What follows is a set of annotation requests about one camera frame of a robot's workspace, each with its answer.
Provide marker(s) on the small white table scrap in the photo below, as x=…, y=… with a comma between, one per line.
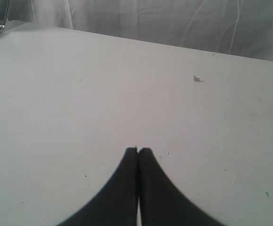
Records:
x=196, y=79

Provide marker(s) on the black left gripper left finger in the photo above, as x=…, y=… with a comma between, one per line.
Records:
x=116, y=204

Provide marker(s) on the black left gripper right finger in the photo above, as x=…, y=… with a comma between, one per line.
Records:
x=161, y=202

